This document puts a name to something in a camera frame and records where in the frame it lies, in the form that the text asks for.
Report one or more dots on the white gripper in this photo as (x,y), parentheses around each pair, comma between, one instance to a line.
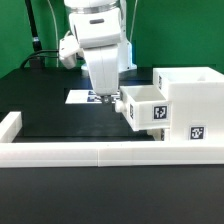
(96,36)

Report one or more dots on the white drawer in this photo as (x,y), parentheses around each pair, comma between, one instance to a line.
(157,134)
(144,107)

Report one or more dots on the white drawer cabinet box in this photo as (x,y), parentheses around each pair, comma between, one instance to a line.
(196,95)

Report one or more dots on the white front drawer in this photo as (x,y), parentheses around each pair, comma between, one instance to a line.
(157,134)

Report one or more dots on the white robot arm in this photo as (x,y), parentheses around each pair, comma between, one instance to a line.
(125,61)

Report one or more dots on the white fiducial marker sheet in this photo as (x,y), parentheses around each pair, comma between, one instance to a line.
(87,97)

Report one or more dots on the black vertical pole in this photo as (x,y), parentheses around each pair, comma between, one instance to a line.
(37,62)

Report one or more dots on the white U-shaped boundary frame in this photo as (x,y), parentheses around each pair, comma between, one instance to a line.
(100,154)

